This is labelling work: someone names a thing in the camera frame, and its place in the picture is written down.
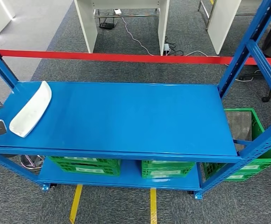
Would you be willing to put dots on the white curved plastic part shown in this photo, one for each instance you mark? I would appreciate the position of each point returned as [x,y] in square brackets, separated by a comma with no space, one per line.
[30,111]

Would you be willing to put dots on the blue metal shelf rack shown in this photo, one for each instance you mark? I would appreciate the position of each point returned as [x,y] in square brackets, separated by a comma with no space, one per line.
[126,117]

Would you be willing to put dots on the white desk with metal bar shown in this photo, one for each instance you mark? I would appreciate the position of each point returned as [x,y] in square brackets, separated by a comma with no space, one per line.
[86,24]

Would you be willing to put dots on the red barrier belt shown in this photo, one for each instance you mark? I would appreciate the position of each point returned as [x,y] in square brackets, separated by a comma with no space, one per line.
[102,57]

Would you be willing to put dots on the black router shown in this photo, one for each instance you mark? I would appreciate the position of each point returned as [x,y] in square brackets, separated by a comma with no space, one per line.
[106,25]

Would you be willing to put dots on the white power adapter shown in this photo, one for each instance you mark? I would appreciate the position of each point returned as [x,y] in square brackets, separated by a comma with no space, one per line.
[117,11]

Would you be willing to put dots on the white power strip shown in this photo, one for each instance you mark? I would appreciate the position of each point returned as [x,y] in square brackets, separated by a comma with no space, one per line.
[166,47]

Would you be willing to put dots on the white desk with metal legs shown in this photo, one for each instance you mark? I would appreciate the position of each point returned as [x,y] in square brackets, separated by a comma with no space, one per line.
[222,24]

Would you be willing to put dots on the large green plastic crate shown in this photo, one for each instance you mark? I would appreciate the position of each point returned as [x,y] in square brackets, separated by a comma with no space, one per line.
[256,126]

